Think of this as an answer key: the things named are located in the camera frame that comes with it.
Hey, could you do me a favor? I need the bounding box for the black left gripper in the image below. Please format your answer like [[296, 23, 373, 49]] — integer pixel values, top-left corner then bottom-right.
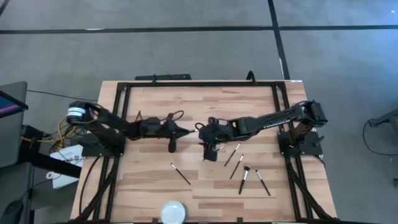
[[160, 119, 192, 140]]

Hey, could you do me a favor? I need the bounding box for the long thin makeup brush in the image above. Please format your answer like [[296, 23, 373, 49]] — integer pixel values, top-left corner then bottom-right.
[[170, 163, 192, 185]]

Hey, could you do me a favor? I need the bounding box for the thick black cable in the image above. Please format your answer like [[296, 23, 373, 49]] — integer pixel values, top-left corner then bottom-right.
[[78, 155, 103, 217]]

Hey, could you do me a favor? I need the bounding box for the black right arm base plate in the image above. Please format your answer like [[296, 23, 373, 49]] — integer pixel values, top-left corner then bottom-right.
[[277, 130, 325, 156]]

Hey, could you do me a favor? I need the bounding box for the white paper sheet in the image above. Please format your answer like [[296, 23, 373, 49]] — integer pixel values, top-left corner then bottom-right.
[[49, 144, 85, 190]]

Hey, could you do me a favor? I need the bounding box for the black metal table frame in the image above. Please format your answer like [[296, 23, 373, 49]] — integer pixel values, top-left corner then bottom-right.
[[73, 80, 340, 224]]

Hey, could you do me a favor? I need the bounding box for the thin black floor cable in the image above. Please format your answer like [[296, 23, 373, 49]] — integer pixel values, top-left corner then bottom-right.
[[26, 89, 99, 102]]

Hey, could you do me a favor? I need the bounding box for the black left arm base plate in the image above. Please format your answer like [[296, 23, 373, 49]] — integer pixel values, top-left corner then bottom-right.
[[81, 132, 127, 157]]

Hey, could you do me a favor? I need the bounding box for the black bar device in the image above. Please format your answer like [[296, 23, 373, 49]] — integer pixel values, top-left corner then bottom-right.
[[134, 73, 192, 82]]

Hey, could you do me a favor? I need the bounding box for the black floor cable loop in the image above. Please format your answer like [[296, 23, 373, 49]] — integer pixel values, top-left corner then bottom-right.
[[362, 118, 398, 157]]

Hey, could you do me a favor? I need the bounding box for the computer monitor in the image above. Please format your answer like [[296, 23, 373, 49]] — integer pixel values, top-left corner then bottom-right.
[[0, 90, 29, 119]]

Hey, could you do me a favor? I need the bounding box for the black computer mouse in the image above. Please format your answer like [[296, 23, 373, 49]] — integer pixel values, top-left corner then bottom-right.
[[0, 200, 25, 224]]

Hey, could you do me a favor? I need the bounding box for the white round disc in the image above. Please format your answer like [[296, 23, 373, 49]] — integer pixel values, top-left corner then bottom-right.
[[159, 199, 188, 224]]

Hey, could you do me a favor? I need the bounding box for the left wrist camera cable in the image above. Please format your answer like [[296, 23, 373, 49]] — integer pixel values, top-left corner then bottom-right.
[[166, 110, 185, 123]]

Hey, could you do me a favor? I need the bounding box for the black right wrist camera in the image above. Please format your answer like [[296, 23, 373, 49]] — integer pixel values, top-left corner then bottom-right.
[[203, 142, 219, 162]]

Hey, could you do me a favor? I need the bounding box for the yellow cable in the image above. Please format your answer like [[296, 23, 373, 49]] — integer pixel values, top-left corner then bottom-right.
[[21, 116, 77, 149]]

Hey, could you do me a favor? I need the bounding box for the black stand beam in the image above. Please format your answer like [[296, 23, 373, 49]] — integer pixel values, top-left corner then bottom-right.
[[18, 124, 82, 180]]

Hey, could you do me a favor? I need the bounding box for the fluffy round makeup brush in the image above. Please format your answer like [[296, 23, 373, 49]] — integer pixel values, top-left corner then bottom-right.
[[238, 166, 251, 195]]

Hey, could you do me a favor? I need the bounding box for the grey metal stand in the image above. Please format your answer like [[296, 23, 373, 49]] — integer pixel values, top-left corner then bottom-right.
[[369, 108, 398, 128]]

